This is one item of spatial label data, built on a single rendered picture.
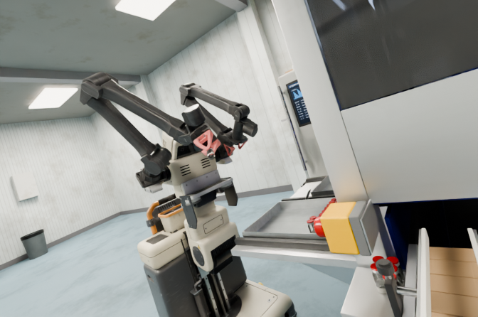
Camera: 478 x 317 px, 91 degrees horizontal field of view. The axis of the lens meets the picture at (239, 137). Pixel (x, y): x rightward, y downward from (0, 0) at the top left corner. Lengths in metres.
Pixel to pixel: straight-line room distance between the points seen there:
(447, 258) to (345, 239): 0.15
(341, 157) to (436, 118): 0.17
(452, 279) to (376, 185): 0.17
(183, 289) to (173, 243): 0.26
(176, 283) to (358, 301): 1.15
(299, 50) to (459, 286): 0.46
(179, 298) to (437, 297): 1.31
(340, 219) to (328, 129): 0.18
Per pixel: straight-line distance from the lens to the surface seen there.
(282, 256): 0.74
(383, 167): 0.53
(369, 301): 0.55
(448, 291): 0.49
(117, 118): 1.05
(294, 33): 0.56
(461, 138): 0.51
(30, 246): 7.90
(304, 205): 0.99
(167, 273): 1.51
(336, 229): 0.49
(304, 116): 1.64
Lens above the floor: 1.22
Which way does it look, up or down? level
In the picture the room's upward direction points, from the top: 18 degrees counter-clockwise
